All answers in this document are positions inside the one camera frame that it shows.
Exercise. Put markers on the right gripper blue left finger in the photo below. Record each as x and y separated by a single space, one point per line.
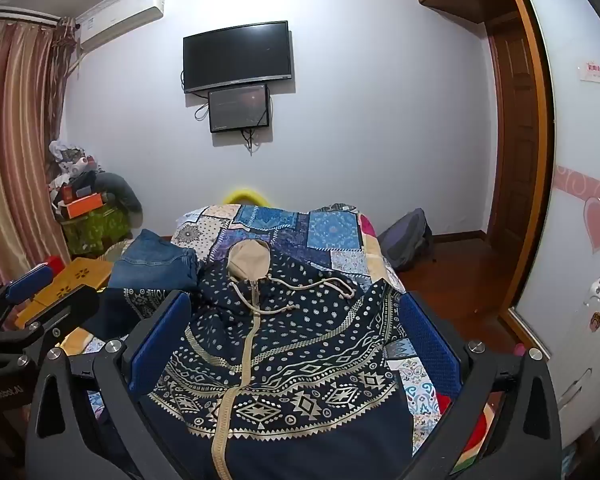
153 340

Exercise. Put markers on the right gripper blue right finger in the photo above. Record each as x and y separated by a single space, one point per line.
435 343

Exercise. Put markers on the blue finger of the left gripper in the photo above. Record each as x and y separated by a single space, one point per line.
30 283

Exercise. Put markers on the navy patterned hooded garment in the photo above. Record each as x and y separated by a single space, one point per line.
281 373

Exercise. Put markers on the red box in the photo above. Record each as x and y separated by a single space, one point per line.
56 264

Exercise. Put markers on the green patterned storage box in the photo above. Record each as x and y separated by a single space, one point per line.
91 234

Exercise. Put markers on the folded blue jeans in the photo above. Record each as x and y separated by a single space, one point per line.
151 262

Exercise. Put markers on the orange box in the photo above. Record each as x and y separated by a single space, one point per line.
81 206

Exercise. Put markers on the grey purple backpack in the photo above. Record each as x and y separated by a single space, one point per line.
406 240

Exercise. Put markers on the dark grey garment pile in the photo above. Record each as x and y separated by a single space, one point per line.
113 184

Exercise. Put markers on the white refrigerator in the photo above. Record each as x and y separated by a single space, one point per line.
575 370

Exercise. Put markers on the patchwork bed quilt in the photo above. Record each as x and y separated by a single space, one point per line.
336 238

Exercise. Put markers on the yellow round object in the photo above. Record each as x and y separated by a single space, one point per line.
246 196

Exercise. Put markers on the striped red curtain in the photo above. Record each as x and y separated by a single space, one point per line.
34 65

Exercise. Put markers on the brown wooden door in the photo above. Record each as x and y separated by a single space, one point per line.
517 137

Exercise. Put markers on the white air conditioner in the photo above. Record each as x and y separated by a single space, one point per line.
118 18

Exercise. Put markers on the small black wall monitor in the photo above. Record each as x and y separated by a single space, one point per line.
239 108

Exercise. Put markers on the black wall television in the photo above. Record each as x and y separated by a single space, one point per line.
236 55

